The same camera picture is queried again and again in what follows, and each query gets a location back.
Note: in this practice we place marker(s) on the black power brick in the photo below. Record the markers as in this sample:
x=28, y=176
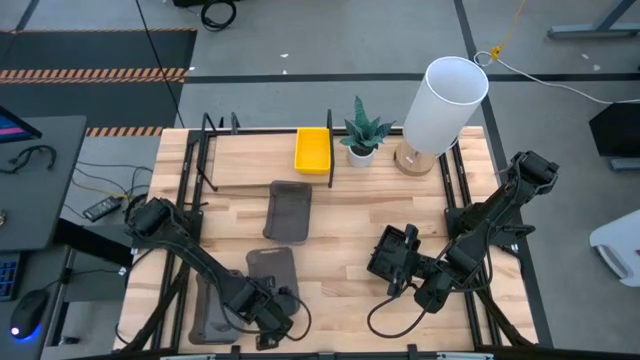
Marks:
x=101, y=209

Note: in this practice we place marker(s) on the white plastic object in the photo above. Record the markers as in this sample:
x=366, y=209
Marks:
x=617, y=245

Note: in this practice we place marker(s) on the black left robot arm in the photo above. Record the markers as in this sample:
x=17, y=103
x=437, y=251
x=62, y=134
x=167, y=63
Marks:
x=200, y=255

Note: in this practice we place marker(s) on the black headset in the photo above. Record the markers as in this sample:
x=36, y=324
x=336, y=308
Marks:
x=42, y=149

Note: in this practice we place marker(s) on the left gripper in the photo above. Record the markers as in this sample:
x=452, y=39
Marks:
x=262, y=307

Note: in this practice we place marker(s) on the computer monitor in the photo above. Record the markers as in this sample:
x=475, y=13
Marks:
x=15, y=127

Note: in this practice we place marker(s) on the black box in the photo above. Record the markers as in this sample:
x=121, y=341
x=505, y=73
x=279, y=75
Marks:
x=617, y=130

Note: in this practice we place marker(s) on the wooden shelf with black frame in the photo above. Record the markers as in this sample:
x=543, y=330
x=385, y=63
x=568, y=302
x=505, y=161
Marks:
x=250, y=160

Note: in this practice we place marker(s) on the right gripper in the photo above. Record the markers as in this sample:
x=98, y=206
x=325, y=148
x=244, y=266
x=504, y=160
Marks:
x=411, y=260

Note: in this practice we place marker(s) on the dark grey desk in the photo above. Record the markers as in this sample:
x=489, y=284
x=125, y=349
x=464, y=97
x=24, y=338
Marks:
x=45, y=190

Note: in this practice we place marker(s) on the black computer mouse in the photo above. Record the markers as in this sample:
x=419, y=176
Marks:
x=29, y=312

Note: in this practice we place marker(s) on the black keyboard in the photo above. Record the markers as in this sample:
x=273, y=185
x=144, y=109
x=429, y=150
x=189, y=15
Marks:
x=9, y=275

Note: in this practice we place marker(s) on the yellow slotted plastic basket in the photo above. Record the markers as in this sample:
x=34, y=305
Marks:
x=312, y=172
x=312, y=147

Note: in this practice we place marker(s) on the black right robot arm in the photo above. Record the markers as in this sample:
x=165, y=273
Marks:
x=480, y=225

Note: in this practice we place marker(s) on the grey metal table leg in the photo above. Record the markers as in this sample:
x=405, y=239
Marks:
x=590, y=32

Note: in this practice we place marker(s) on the orange black hazard strip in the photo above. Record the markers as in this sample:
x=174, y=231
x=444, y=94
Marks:
x=125, y=131

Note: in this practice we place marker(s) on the black aluminium table frame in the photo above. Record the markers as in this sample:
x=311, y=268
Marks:
x=456, y=185

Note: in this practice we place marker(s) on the snake plant in white pot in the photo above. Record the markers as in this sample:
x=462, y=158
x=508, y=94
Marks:
x=362, y=135

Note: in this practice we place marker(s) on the white lamp with wooden base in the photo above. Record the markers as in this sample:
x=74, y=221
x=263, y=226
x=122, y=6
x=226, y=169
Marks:
x=442, y=105

